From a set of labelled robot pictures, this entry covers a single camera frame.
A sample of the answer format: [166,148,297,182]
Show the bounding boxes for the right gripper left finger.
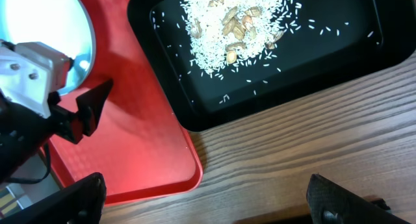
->
[1,172,107,224]

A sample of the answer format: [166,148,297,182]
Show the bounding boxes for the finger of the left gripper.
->
[76,79,114,136]

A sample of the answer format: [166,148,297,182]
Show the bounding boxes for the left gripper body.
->
[1,92,83,182]

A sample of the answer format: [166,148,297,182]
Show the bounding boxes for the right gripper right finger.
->
[306,174,408,224]

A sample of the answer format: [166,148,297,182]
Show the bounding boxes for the large pale blue plate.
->
[1,0,96,95]

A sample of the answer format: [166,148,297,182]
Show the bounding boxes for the rice and nut scraps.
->
[151,0,374,105]

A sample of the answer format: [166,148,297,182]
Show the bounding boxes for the black plastic waste tray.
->
[127,0,415,131]

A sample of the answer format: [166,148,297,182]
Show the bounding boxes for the red plastic serving tray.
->
[49,0,203,206]

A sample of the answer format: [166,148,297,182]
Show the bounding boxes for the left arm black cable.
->
[5,142,53,185]

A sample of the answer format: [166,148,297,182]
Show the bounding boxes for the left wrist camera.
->
[1,40,73,119]

